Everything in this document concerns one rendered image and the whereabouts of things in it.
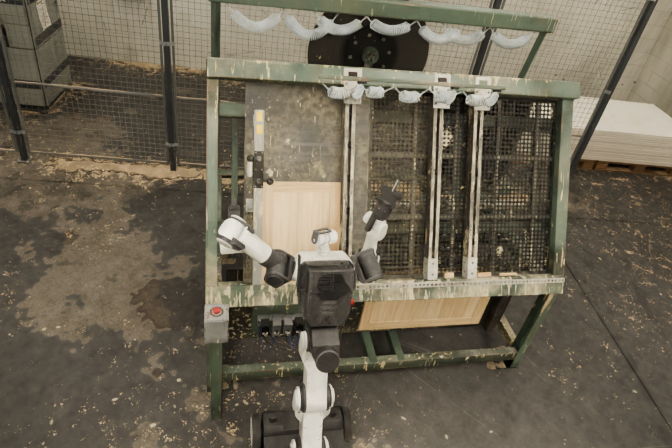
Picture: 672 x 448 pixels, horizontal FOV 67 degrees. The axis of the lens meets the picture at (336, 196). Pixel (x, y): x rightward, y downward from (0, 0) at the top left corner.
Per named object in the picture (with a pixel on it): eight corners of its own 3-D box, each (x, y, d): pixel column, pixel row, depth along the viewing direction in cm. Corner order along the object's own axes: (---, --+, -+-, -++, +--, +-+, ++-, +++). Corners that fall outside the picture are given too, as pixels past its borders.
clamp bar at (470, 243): (458, 276, 307) (478, 285, 284) (466, 79, 299) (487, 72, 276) (473, 275, 309) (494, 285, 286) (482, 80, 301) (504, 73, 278)
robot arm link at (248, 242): (226, 241, 208) (262, 268, 221) (243, 215, 213) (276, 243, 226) (212, 238, 216) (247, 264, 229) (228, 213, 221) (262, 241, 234)
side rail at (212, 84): (205, 281, 279) (205, 286, 269) (207, 81, 272) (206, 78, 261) (217, 281, 281) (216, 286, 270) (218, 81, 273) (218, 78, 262)
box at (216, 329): (204, 345, 257) (204, 321, 247) (205, 326, 267) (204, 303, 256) (228, 343, 260) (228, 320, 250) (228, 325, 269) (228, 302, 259)
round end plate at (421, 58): (302, 110, 333) (316, -16, 288) (301, 106, 338) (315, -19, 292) (415, 115, 351) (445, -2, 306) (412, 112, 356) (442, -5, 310)
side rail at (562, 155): (542, 271, 327) (553, 275, 317) (551, 101, 320) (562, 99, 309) (553, 271, 329) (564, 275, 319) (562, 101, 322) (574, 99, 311)
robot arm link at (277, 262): (253, 270, 223) (273, 285, 231) (269, 264, 220) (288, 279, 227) (257, 249, 232) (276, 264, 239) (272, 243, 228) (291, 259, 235)
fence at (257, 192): (252, 283, 279) (252, 284, 275) (254, 110, 273) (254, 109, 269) (261, 282, 280) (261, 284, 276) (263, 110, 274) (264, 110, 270)
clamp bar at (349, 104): (334, 279, 290) (344, 290, 266) (339, 70, 281) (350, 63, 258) (351, 279, 292) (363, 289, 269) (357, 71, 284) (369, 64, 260)
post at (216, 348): (210, 420, 303) (210, 340, 260) (211, 411, 308) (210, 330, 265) (221, 419, 305) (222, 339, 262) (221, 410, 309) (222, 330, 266)
